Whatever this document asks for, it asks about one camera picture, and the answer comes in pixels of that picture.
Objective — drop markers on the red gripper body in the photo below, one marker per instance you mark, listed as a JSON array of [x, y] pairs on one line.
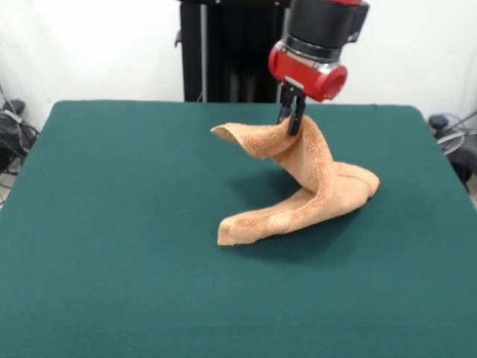
[[298, 72]]

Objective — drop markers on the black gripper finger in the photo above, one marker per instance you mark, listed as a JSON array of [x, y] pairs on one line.
[[296, 117], [284, 108]]

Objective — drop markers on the orange terry towel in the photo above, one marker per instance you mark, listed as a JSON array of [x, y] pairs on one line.
[[316, 179]]

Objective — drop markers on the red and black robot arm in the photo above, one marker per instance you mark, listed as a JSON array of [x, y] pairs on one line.
[[324, 22]]

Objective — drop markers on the black stand base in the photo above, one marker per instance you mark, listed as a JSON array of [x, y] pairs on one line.
[[460, 153], [13, 134]]

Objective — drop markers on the dark green table cloth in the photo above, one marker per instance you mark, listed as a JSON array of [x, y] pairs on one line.
[[112, 242]]

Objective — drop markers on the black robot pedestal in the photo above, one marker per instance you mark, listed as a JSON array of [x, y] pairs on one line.
[[231, 48]]

